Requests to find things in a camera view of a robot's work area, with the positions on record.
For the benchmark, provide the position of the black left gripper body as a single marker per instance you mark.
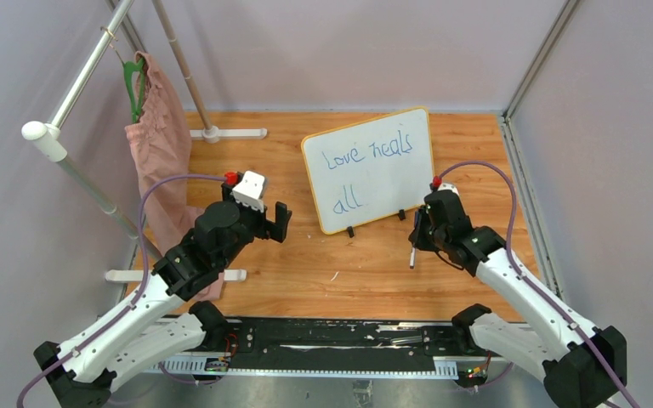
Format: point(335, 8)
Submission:
point(253, 222)

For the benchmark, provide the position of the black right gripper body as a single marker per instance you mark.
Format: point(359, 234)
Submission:
point(428, 236)

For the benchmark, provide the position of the white whiteboard marker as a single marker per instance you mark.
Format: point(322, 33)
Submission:
point(413, 257)

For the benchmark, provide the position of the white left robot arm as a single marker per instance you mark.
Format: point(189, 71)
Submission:
point(87, 369)

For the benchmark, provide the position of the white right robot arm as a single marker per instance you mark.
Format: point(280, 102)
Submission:
point(578, 363)

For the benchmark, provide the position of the yellow framed whiteboard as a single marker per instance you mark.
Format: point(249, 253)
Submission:
point(370, 170)

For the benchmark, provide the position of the pink hanging garment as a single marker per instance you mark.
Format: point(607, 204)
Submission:
point(160, 145)

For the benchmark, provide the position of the green clothes hanger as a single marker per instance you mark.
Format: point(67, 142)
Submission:
point(133, 72)

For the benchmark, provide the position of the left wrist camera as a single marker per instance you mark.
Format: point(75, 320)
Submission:
point(249, 191)

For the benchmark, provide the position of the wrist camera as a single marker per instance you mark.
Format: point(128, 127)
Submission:
point(450, 187)
point(249, 191)

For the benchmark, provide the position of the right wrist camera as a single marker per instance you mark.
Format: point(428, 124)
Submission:
point(450, 187)

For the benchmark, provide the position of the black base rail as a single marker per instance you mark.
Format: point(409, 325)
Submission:
point(360, 349)

